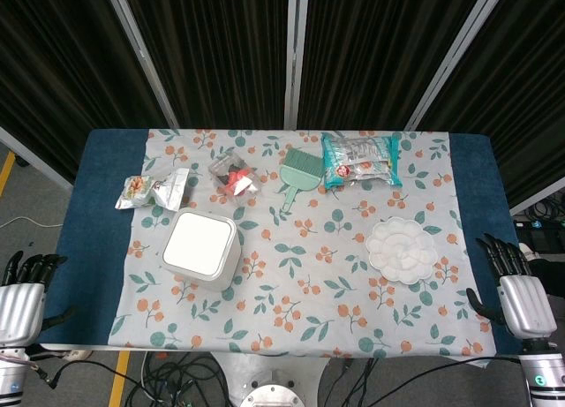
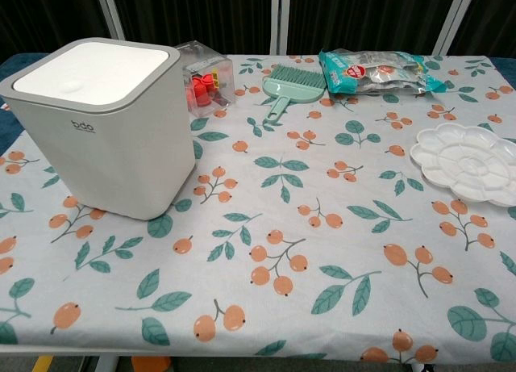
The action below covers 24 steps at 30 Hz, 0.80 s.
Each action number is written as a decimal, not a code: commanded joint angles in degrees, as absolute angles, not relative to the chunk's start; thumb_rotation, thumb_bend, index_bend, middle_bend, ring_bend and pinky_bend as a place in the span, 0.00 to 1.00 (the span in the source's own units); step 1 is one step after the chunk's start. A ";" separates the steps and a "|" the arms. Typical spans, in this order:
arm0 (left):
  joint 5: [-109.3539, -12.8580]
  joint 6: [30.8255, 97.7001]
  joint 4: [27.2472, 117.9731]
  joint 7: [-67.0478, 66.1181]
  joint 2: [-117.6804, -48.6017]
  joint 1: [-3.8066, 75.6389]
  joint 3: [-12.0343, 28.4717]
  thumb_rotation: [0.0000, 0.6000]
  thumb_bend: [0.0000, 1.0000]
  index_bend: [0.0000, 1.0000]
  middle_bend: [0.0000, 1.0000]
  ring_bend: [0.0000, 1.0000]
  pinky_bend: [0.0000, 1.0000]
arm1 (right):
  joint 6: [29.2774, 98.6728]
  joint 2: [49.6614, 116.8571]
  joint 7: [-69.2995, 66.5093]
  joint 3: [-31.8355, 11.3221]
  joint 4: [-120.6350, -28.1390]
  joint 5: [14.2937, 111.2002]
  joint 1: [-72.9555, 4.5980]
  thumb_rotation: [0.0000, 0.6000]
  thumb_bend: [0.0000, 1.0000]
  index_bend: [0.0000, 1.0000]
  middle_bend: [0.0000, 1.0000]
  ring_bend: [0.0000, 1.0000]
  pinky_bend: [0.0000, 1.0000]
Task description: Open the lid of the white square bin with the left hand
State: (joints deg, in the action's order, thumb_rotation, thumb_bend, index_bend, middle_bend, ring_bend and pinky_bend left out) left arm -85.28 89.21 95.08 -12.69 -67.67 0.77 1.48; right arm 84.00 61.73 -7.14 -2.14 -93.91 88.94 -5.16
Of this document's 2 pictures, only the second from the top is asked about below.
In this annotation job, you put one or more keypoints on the mint green hand brush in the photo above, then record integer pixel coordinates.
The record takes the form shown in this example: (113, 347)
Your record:
(300, 75)

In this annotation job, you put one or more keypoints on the white desktop trash bin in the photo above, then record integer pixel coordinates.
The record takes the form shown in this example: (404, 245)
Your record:
(121, 154)

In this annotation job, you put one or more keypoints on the white plastic container lid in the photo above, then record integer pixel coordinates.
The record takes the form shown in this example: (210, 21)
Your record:
(88, 71)

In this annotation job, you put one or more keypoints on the fruit and leaf tablecloth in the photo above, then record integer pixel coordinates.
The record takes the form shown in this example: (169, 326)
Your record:
(282, 235)

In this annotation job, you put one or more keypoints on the small green brush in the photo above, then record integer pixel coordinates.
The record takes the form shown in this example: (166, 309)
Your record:
(288, 95)

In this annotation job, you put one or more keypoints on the red plastic pieces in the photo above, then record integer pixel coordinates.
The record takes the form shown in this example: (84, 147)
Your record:
(201, 90)

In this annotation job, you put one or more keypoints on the clear plastic box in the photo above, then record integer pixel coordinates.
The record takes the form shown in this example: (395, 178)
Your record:
(207, 79)

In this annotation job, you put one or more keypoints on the teal plastic bag pack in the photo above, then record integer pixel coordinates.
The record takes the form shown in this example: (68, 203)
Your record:
(379, 75)

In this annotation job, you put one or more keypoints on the black pleated curtain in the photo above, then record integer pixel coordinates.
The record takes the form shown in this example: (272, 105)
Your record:
(363, 13)

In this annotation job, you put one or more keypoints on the white flower paint palette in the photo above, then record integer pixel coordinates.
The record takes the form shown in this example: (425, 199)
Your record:
(463, 162)

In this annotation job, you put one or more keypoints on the white metal frame post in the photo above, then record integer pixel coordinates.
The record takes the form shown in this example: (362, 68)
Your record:
(280, 19)
(453, 17)
(113, 13)

